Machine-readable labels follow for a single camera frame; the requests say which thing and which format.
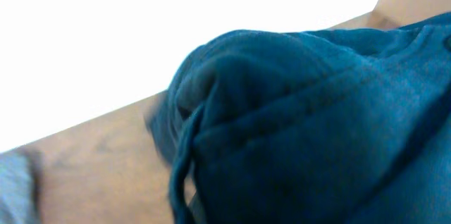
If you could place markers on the navy blue shorts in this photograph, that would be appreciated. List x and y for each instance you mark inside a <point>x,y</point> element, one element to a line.
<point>328,126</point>

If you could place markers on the folded grey garment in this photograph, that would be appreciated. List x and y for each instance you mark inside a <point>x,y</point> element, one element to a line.
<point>18,203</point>

